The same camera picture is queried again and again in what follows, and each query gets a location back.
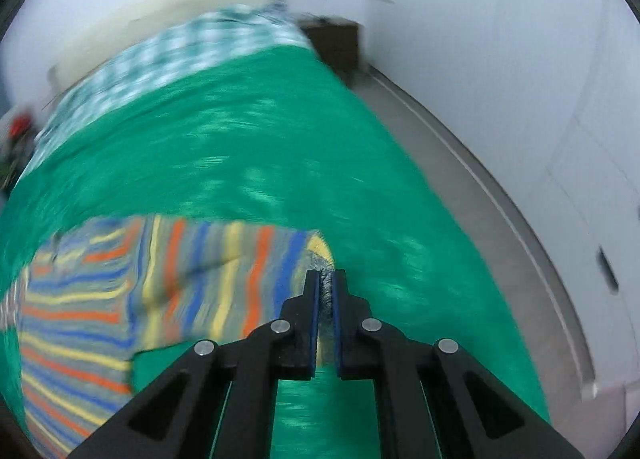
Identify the green white checked sheet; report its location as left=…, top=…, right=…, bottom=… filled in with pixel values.
left=20, top=4, right=313, bottom=184

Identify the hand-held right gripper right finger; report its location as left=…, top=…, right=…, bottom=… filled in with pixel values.
left=333, top=269, right=586, bottom=459

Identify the white wardrobe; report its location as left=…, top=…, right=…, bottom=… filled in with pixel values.
left=545, top=0, right=640, bottom=440

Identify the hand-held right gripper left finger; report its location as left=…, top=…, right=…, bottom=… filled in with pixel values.
left=65, top=270, right=321, bottom=459

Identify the green patterned bedspread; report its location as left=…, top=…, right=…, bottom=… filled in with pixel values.
left=0, top=46, right=551, bottom=459

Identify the striped knitted sweater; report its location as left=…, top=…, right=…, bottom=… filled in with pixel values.
left=0, top=214, right=335, bottom=459

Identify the dark wooden nightstand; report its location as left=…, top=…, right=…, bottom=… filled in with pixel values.
left=300, top=18, right=362, bottom=76

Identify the cream padded headboard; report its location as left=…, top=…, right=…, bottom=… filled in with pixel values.
left=52, top=0, right=281, bottom=90

